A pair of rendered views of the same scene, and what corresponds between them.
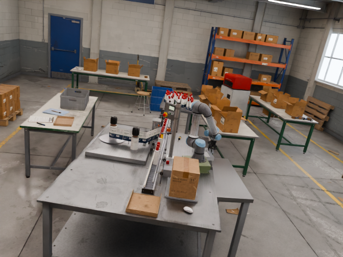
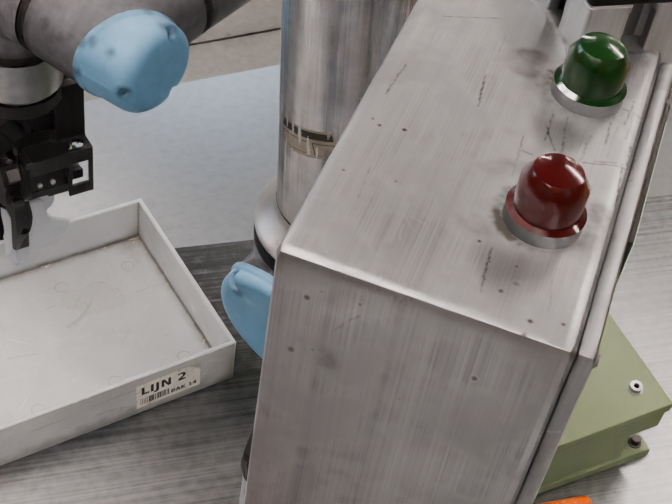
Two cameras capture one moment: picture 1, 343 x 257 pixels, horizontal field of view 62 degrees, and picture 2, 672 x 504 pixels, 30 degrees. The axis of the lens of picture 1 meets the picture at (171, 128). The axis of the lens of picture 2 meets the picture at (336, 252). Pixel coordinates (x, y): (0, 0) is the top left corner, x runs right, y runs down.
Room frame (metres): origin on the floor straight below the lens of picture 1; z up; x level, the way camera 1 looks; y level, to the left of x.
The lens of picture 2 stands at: (3.39, 0.30, 1.74)
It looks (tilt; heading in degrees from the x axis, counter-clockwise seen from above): 46 degrees down; 246
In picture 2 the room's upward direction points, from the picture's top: 10 degrees clockwise
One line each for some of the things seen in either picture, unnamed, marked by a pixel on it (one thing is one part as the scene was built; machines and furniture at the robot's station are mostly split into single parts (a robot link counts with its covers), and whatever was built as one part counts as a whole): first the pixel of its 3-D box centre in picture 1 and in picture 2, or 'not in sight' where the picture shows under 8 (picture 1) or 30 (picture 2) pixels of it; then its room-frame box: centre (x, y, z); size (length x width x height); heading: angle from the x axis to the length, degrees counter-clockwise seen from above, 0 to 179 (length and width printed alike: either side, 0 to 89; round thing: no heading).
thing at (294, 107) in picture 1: (293, 106); not in sight; (6.57, -2.72, 0.97); 0.43 x 0.42 x 0.37; 95
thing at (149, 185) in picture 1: (157, 154); not in sight; (3.10, 0.11, 0.86); 1.65 x 0.08 x 0.04; 179
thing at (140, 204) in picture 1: (144, 202); not in sight; (2.11, 0.13, 0.85); 0.30 x 0.26 x 0.04; 179
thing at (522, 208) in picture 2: not in sight; (551, 193); (3.21, 0.06, 1.49); 0.03 x 0.03 x 0.02
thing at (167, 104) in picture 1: (172, 110); (451, 316); (3.21, 0.02, 1.38); 0.17 x 0.10 x 0.19; 54
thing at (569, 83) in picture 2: not in sight; (595, 68); (3.17, 0.01, 1.49); 0.03 x 0.03 x 0.02
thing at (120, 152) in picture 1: (123, 144); not in sight; (3.24, 0.55, 0.86); 0.80 x 0.67 x 0.05; 179
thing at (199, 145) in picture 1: (199, 145); not in sight; (3.03, -0.34, 1.07); 0.13 x 0.12 x 0.14; 36
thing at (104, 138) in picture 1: (112, 138); not in sight; (3.29, 0.71, 0.89); 0.31 x 0.31 x 0.01
